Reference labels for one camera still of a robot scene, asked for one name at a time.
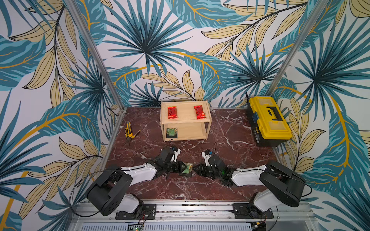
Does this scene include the green tea bag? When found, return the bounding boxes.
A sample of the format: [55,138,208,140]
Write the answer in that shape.
[182,163,193,178]
[166,128,178,139]

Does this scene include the red tea bag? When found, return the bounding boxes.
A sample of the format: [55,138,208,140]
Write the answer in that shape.
[194,105,206,119]
[168,106,178,119]

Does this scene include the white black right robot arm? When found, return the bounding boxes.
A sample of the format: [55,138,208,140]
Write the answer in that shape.
[193,155,307,212]

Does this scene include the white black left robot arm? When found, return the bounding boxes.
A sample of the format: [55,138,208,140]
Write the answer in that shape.
[86,146,187,219]

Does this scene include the light wooden two-tier shelf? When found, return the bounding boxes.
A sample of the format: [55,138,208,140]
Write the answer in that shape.
[160,101,212,141]

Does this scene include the yellow black pliers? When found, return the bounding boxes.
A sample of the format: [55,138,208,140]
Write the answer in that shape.
[124,130,141,146]

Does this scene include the yellow utility knife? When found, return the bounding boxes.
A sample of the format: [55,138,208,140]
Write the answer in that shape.
[125,121,133,139]

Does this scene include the yellow black toolbox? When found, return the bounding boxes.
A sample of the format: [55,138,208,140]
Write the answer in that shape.
[246,96,293,147]

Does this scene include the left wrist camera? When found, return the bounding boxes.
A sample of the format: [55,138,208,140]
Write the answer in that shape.
[170,146,181,163]

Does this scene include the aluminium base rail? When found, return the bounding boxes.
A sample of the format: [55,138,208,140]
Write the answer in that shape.
[68,200,320,231]

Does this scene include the right aluminium corner post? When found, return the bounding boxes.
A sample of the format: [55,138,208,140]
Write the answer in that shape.
[265,0,329,96]

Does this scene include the aluminium corner post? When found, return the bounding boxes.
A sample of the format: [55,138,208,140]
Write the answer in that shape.
[65,0,124,112]
[265,0,329,96]

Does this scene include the left aluminium corner post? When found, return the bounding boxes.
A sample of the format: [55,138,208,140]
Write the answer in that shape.
[65,0,124,112]

